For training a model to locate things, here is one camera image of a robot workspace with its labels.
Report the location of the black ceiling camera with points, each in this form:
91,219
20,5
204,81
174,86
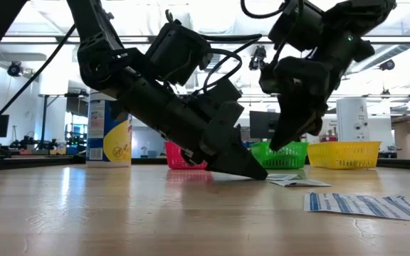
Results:
258,57
14,69
387,64

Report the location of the yellow plastic basket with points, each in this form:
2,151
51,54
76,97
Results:
344,154

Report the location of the white alcohol prep pad packet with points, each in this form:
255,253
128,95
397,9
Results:
299,183
283,176

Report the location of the blue striped bandage wrapper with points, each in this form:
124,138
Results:
361,206

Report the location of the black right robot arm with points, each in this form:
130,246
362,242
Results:
351,21

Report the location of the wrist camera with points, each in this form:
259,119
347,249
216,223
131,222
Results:
297,76
223,94

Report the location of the black background stand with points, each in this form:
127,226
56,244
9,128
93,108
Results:
45,121

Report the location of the wipes canister with white lid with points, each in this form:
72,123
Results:
109,142

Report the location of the black background robot arm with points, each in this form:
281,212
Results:
30,144

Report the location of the white column panel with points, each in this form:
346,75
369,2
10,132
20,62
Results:
352,117

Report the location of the green plastic basket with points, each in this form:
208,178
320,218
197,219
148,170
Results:
290,158

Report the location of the red plastic basket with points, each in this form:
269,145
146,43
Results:
174,156

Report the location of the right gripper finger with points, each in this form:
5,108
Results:
290,131

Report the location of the black computer monitor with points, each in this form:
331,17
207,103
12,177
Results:
262,124

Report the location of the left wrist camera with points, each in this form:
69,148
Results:
223,94

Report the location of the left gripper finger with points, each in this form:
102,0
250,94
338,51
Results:
230,153

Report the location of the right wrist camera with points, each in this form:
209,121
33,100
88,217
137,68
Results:
297,76

